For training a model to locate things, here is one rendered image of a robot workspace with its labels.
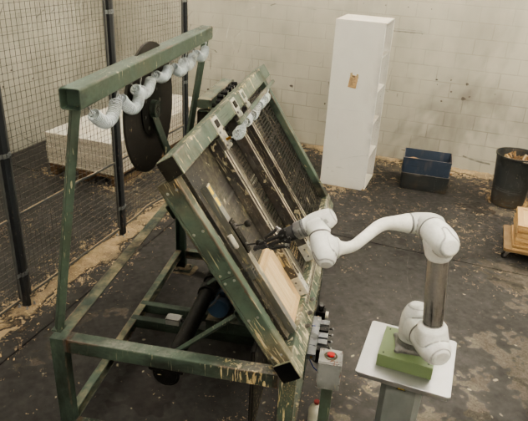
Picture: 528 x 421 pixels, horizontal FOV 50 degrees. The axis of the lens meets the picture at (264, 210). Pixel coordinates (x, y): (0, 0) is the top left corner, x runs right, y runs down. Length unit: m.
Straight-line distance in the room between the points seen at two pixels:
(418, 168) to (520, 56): 1.94
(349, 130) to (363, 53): 0.94
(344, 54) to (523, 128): 2.78
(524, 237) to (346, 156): 2.36
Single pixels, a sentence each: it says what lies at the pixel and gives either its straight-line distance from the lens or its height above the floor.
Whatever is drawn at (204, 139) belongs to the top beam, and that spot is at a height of 1.90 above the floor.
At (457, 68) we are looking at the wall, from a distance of 8.22.
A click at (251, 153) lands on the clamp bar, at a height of 1.61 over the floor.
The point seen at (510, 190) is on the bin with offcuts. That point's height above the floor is 0.25.
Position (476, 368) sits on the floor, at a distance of 4.70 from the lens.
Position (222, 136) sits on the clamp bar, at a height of 1.85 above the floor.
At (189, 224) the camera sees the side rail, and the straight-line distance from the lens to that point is 2.68.
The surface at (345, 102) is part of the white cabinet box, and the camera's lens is 7.05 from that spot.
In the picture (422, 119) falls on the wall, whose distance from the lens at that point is 8.40.
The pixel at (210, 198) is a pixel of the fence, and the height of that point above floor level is 1.64.
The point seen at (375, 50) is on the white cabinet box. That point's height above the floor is 1.74.
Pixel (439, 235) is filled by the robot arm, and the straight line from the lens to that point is 2.72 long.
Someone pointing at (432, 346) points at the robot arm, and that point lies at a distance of 3.01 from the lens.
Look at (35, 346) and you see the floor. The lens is 4.68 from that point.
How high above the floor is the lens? 2.83
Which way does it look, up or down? 26 degrees down
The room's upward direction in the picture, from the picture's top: 3 degrees clockwise
